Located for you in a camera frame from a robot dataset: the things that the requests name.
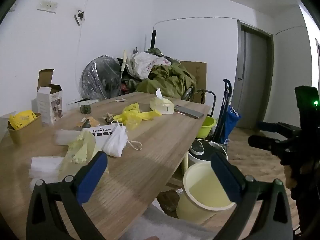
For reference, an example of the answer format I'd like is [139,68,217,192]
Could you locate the white face mask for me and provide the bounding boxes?
[102,121,143,158]

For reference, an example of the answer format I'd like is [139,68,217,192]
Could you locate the brown paper bowl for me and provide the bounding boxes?
[7,112,42,145]

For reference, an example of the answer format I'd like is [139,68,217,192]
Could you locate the brown cardboard sheet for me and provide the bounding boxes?
[179,60,207,104]

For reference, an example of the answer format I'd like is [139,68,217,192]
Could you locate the person's right hand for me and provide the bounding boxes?
[286,166,298,190]

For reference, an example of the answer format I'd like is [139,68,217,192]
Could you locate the open white carton box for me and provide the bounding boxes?
[37,69,63,125]

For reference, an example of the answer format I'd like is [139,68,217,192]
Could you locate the pale yellow plastic bin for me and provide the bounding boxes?
[176,161,237,225]

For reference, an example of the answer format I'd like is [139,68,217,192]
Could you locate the dark wooden boards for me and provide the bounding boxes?
[157,190,184,214]

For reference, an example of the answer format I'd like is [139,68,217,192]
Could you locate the grey door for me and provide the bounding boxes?
[235,20,274,130]

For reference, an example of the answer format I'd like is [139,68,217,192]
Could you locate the grey phone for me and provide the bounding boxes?
[174,105,205,119]

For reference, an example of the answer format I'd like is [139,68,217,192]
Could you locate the green plastic basin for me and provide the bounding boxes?
[197,115,217,138]

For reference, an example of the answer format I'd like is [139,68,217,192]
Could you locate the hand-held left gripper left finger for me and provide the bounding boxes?
[26,151,108,240]

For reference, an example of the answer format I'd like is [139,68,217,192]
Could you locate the white plastic stick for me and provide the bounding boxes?
[120,50,128,83]

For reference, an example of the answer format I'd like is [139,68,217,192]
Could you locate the white black printed card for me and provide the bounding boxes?
[82,124,118,153]

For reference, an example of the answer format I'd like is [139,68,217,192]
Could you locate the white plastic shopping bag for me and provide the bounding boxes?
[126,52,172,80]

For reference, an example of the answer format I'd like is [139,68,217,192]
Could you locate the pale yellow tissue pack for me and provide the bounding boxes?
[149,88,175,115]

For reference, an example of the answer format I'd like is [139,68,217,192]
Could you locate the blue shopping trolley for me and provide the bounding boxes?
[211,79,242,145]

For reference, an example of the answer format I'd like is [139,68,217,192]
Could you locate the broken wall socket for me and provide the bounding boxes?
[74,9,86,27]

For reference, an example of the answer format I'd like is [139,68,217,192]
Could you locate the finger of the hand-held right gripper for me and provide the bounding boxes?
[257,121,301,134]
[247,134,301,156]

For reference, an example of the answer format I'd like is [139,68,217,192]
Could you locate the olive green cloth pile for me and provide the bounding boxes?
[136,47,198,98]

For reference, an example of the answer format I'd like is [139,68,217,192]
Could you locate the clear plastic wrapper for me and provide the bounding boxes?
[29,156,65,188]

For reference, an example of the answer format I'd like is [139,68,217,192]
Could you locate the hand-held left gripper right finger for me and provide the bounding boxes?
[210,151,293,240]

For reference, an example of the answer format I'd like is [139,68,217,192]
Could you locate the pale yellow plastic bag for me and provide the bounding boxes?
[60,130,97,165]

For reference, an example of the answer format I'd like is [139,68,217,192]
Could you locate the black metal chair frame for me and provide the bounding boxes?
[181,86,217,117]

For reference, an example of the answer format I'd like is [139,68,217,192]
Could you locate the plastic wrapped fan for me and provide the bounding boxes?
[79,56,123,100]

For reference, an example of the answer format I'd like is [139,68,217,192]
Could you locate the person's right forearm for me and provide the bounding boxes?
[291,192,320,240]

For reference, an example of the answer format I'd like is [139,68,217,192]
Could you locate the white round appliance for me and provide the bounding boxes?
[187,139,228,170]

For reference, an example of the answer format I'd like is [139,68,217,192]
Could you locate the light grey cloth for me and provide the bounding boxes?
[120,204,218,240]

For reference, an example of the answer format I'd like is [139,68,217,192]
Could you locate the orange snack wrapper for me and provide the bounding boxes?
[76,117,100,130]

